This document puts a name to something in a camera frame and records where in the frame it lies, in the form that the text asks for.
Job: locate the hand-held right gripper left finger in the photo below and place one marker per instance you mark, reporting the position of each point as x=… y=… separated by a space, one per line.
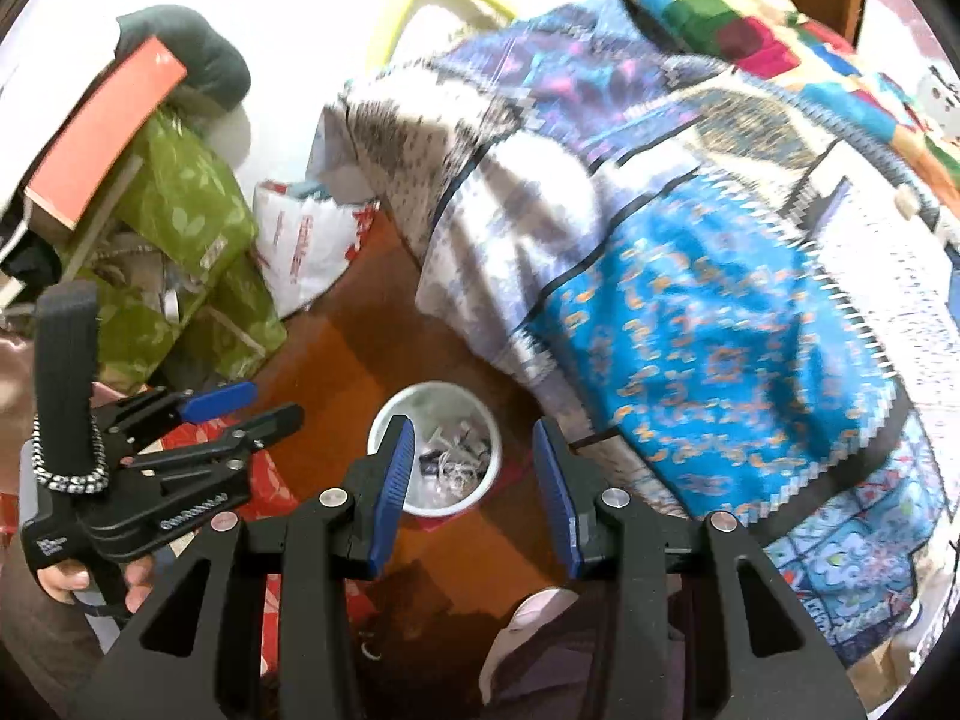
x=394 y=495

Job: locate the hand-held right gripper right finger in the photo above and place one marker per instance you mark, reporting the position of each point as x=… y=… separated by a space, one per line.
x=559 y=499

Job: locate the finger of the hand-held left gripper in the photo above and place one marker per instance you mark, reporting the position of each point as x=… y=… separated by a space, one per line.
x=270 y=420
x=217 y=397

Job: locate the white waste bin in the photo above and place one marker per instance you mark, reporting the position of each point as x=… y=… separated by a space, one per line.
x=465 y=405

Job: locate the person's left forearm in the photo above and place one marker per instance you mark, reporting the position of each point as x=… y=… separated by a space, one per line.
x=37 y=637

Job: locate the person's left hand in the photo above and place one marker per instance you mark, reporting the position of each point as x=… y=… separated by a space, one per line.
x=64 y=583

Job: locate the heap of paper scraps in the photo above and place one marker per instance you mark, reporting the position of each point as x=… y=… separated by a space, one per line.
x=454 y=457

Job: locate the person's white slipper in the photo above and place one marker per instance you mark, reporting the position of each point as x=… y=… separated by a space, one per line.
x=525 y=615

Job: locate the white bag with red print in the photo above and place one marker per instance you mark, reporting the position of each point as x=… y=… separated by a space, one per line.
x=307 y=247

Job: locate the green leaf-print bag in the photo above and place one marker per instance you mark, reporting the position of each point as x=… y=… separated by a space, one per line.
x=187 y=202

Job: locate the blue patterned quilt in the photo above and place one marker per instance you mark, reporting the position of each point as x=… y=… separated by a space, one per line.
x=712 y=360

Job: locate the orange flat box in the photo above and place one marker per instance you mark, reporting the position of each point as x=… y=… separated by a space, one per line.
x=105 y=135

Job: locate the white plastic bag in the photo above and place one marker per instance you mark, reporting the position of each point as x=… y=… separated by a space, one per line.
x=30 y=127

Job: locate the dark grey cushion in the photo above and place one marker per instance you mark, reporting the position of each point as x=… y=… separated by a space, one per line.
x=202 y=60

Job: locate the yellow foam tube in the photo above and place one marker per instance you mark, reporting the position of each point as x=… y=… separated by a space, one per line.
x=405 y=7

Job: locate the colourful patchwork blanket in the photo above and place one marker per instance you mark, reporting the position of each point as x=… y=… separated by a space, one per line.
x=750 y=30

